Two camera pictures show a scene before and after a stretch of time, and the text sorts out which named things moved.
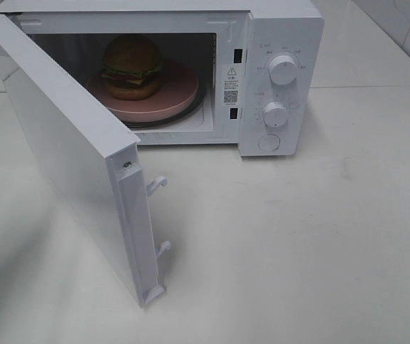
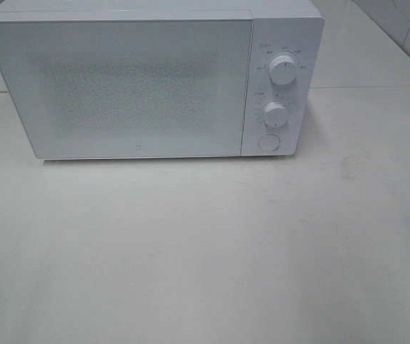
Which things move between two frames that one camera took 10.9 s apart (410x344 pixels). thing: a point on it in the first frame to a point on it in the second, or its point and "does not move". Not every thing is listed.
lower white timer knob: x=274 y=114 does not move
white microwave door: x=86 y=158 to x=127 y=87
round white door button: x=269 y=142 does not move
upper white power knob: x=282 y=69 does not move
